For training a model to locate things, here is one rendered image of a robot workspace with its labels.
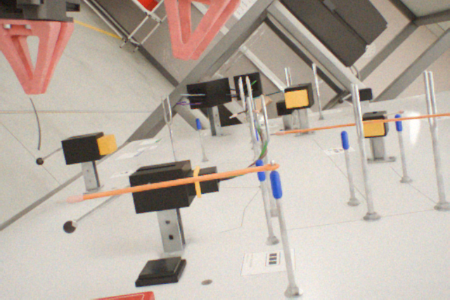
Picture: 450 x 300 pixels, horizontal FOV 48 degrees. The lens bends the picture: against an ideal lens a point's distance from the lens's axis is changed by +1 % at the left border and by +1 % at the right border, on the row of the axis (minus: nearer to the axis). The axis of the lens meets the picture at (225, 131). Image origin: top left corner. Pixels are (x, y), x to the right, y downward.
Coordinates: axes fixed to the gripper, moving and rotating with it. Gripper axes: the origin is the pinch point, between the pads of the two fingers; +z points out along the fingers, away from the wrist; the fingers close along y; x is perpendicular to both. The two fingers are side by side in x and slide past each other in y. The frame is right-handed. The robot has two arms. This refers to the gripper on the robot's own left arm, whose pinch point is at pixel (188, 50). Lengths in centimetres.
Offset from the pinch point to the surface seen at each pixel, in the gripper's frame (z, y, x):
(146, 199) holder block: 15.2, -3.1, -0.3
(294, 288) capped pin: 14.7, -13.6, -15.3
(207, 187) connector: 12.5, -2.3, -5.9
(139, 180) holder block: 13.5, -3.2, 0.8
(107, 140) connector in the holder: 19.5, 31.4, 15.4
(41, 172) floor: 96, 212, 103
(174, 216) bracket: 16.5, -2.0, -3.3
